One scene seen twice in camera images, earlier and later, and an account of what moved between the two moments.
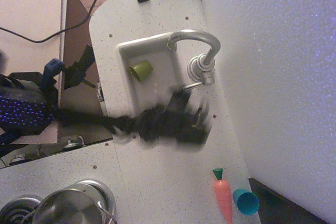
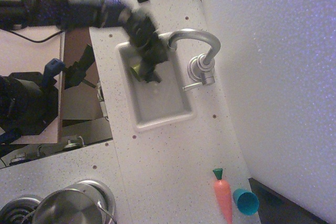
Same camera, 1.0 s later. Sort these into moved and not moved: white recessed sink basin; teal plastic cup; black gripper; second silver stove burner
Moved: black gripper
Not moved: white recessed sink basin; teal plastic cup; second silver stove burner
